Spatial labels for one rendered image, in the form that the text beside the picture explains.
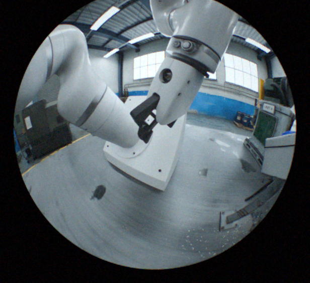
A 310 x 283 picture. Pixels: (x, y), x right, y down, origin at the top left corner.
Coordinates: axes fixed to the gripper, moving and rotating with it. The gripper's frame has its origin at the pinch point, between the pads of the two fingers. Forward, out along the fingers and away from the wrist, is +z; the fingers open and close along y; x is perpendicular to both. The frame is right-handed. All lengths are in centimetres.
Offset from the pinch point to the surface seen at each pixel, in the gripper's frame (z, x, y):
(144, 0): -267, 317, 140
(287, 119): -34, -43, 29
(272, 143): -15.3, -16.8, -2.6
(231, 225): 0.6, -37.7, -6.3
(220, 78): -89, 44, 553
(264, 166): -12.9, -18.6, -3.7
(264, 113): -27, -38, 45
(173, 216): 10.0, -21.3, -10.0
